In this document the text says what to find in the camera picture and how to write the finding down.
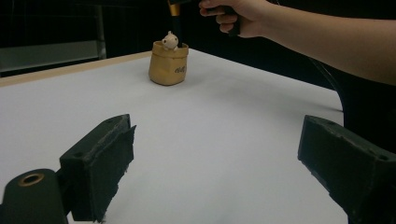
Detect white table cover sheet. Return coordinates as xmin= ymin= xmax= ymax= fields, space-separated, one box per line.
xmin=0 ymin=48 xmax=349 ymax=224

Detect white metal stand with shelf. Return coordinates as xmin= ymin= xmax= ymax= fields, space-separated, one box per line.
xmin=0 ymin=4 xmax=107 ymax=77

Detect black gold makeup brush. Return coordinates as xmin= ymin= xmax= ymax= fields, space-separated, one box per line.
xmin=167 ymin=0 xmax=184 ymax=49

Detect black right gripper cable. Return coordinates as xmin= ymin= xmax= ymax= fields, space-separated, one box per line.
xmin=309 ymin=57 xmax=345 ymax=112

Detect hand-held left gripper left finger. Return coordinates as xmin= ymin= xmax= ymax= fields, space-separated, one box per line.
xmin=59 ymin=113 xmax=137 ymax=223

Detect wooden table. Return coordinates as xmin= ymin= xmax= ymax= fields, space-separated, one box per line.
xmin=0 ymin=50 xmax=153 ymax=89

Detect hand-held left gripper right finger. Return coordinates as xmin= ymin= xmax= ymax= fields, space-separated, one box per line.
xmin=297 ymin=114 xmax=396 ymax=224

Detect tan bag-shaped holder with figurine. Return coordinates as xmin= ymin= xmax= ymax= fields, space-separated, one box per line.
xmin=148 ymin=30 xmax=191 ymax=87

